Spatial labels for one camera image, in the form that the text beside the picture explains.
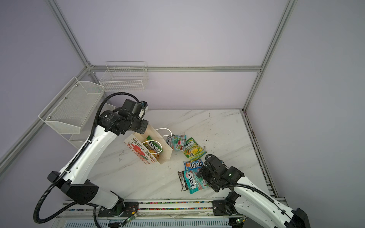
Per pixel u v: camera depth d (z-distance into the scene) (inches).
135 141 27.7
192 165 34.7
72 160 15.8
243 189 19.5
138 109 21.2
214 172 23.3
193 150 36.6
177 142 37.6
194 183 31.1
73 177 15.5
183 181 32.0
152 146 33.3
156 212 28.8
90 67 35.6
